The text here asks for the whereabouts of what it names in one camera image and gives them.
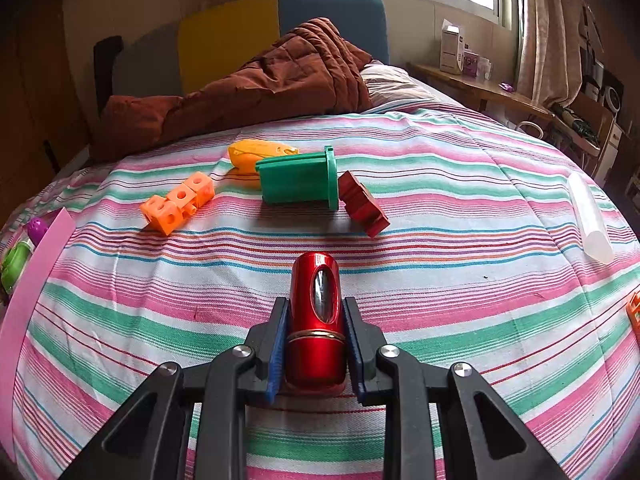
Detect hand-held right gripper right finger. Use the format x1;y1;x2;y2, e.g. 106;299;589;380
342;296;571;480

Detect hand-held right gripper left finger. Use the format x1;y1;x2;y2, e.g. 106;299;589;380
60;296;290;480

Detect red metallic tube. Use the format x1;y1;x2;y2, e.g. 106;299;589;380
284;251;348;393

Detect pink box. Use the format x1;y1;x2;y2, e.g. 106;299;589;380
0;208;77;356

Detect purple plastic spool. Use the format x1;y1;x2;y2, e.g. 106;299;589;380
25;216;50;243

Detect green and white plastic toy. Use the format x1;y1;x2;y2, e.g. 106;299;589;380
0;240;36;296

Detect dark red stepped block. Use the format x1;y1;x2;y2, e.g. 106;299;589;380
337;170;391;238

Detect green flanged plastic piece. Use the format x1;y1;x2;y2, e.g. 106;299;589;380
255;146;341;211

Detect orange linked cube blocks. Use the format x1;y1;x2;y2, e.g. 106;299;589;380
140;171;216;236

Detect orange and yellow plastic toy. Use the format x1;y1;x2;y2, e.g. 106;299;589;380
228;140;300;177

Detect pale pillow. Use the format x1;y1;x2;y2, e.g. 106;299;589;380
360;62;441;108

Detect clear plastic tube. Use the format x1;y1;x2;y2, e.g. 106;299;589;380
567;172;616;265

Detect brown quilt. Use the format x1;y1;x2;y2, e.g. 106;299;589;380
90;17;373;161

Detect wooden side desk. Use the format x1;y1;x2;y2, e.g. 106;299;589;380
407;62;556;126

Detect white carton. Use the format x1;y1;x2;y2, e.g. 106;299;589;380
440;19;466;75

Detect multicolour padded headboard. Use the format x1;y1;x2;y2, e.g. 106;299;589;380
92;0;391;98

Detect wooden shelf unit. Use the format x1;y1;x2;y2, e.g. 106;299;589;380
550;92;631;186

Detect wooden wardrobe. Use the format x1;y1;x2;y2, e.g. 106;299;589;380
0;0;96;221

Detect floral curtain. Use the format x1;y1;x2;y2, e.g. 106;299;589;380
515;0;591;108

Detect white ring handle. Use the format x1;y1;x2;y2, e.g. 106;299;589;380
515;120;546;141

